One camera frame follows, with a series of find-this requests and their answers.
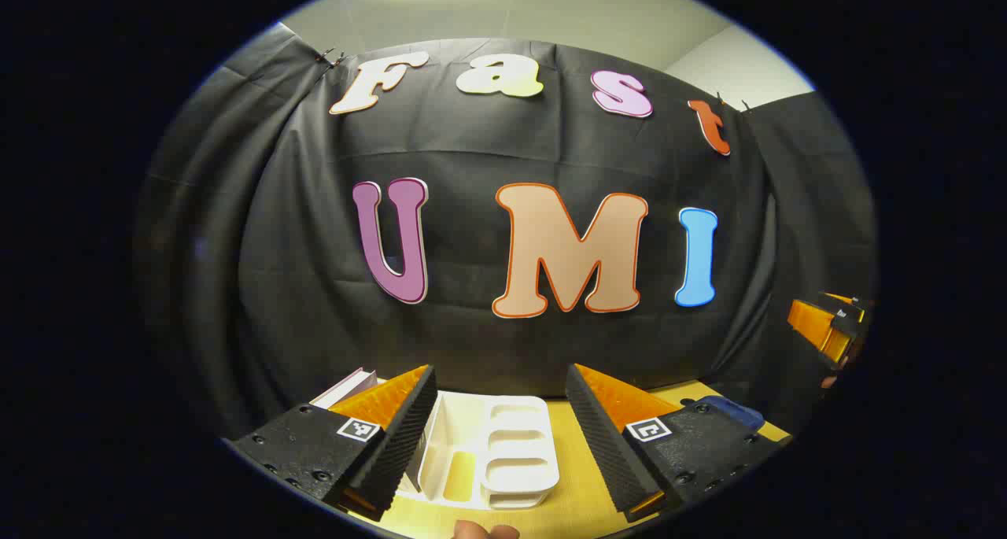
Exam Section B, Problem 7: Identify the blue schoolbag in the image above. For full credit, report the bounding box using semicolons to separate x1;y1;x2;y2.
696;395;765;432

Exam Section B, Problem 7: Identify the white plastic bookshelf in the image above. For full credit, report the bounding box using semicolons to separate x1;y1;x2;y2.
393;389;561;512

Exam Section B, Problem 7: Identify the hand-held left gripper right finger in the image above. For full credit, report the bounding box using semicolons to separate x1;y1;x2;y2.
565;364;781;522

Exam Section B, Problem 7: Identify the black backdrop cloth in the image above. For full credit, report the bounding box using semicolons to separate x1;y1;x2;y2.
134;24;878;445

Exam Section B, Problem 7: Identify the book with pink cover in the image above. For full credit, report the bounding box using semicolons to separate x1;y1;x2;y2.
311;367;378;411

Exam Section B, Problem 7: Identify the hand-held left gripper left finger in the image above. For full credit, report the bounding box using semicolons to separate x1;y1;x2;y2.
224;364;439;522

